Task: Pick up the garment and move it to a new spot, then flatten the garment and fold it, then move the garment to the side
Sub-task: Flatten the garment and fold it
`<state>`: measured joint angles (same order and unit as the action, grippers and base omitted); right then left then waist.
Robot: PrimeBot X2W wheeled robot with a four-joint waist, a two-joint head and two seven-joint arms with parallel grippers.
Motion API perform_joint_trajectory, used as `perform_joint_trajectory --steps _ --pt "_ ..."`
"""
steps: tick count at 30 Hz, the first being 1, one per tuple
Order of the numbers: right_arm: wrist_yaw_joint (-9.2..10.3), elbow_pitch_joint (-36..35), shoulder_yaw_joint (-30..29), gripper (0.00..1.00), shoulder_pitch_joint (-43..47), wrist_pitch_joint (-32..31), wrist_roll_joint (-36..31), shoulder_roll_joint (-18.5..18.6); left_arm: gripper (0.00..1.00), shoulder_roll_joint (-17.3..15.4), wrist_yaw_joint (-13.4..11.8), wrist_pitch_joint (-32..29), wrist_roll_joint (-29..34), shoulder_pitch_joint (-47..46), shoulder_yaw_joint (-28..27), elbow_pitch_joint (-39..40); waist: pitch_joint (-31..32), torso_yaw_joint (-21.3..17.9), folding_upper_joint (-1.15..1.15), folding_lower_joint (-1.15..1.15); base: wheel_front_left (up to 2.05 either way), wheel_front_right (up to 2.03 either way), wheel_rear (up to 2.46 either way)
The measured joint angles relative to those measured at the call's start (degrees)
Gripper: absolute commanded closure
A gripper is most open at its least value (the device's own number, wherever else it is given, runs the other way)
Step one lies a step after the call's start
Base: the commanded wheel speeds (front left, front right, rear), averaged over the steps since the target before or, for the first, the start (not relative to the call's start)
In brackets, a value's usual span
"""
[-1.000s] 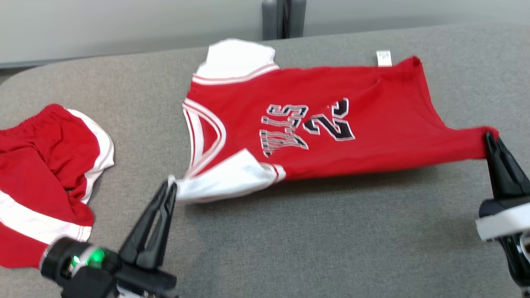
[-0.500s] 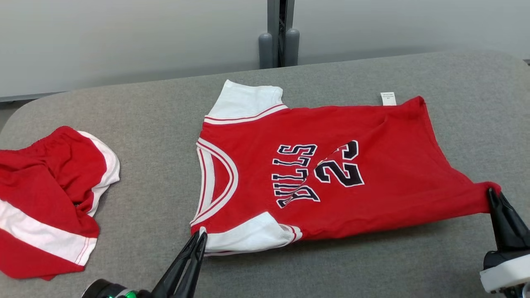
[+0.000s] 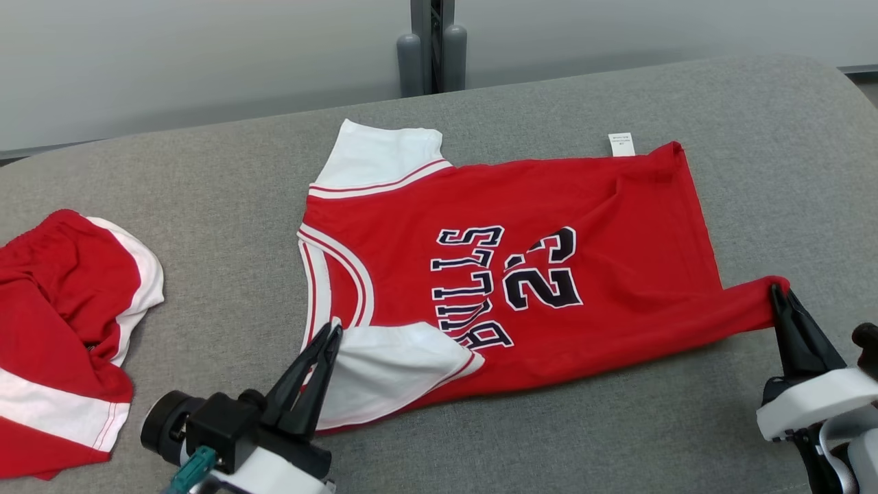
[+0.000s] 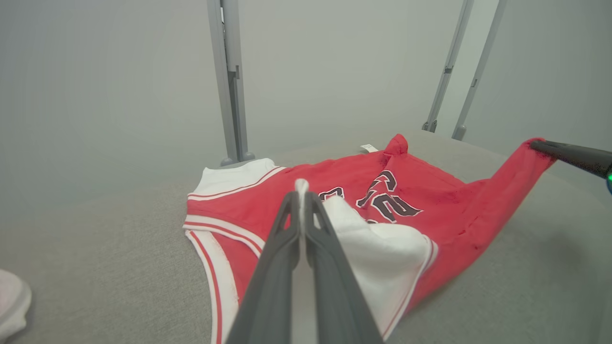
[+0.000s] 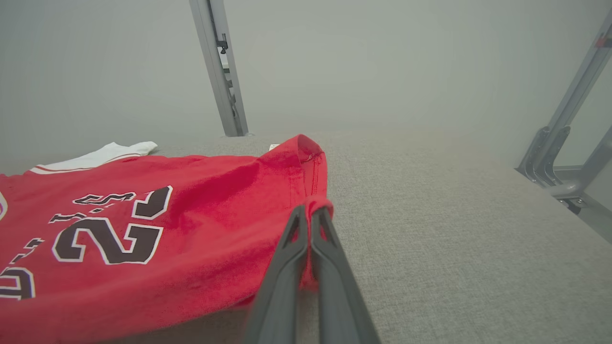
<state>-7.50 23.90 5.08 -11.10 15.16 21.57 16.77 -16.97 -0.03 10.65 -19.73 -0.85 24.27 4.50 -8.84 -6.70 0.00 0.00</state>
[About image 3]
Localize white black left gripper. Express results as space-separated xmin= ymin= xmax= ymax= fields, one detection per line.
xmin=141 ymin=323 xmax=344 ymax=494

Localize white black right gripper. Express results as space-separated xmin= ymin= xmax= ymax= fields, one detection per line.
xmin=756 ymin=283 xmax=878 ymax=442

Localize red white basketball jersey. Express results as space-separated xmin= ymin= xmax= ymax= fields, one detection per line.
xmin=296 ymin=119 xmax=792 ymax=435

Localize grey fabric sofa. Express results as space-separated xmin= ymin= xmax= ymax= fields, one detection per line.
xmin=0 ymin=55 xmax=878 ymax=494

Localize red white shorts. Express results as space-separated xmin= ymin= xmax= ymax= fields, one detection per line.
xmin=0 ymin=209 xmax=166 ymax=481

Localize black cable teal connector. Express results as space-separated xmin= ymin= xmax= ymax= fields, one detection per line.
xmin=163 ymin=445 xmax=217 ymax=494

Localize grey metal post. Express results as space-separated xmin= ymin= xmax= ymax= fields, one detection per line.
xmin=396 ymin=0 xmax=468 ymax=99

